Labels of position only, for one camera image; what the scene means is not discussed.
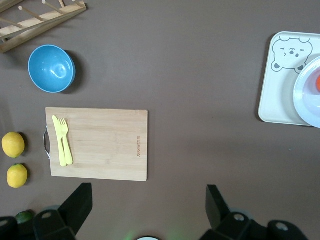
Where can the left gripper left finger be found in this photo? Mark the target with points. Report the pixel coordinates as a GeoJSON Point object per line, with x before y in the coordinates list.
{"type": "Point", "coordinates": [75, 207]}

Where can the bamboo cutting board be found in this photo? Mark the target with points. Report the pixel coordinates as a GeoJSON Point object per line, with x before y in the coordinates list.
{"type": "Point", "coordinates": [105, 145]}

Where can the green lime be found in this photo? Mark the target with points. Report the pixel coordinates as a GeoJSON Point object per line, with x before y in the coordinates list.
{"type": "Point", "coordinates": [23, 217]}

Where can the orange mandarin fruit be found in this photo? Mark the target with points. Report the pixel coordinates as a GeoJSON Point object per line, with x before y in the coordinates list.
{"type": "Point", "coordinates": [318, 83]}

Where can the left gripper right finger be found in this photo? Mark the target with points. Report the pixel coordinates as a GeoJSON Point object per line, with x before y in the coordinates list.
{"type": "Point", "coordinates": [217, 207]}

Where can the wooden peg drying rack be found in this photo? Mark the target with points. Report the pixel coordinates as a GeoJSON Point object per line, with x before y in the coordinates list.
{"type": "Point", "coordinates": [37, 27]}

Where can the blue bowl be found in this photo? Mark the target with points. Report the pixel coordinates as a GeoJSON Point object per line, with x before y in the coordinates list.
{"type": "Point", "coordinates": [51, 68]}

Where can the cream tray with bear print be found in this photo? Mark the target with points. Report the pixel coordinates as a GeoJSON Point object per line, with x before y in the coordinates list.
{"type": "Point", "coordinates": [275, 100]}

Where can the yellow lemon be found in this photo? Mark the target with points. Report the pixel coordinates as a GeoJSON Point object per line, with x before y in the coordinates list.
{"type": "Point", "coordinates": [13, 145]}
{"type": "Point", "coordinates": [17, 175]}

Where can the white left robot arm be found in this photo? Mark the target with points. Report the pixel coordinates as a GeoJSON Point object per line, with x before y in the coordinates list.
{"type": "Point", "coordinates": [147, 238]}

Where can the pale lavender round plate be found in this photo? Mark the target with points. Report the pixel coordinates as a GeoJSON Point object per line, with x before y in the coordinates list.
{"type": "Point", "coordinates": [308, 100]}

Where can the yellow plastic fork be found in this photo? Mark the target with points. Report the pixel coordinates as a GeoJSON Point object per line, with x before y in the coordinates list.
{"type": "Point", "coordinates": [67, 147]}

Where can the yellow plastic knife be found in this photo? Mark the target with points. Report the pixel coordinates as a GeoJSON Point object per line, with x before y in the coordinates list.
{"type": "Point", "coordinates": [58, 140]}

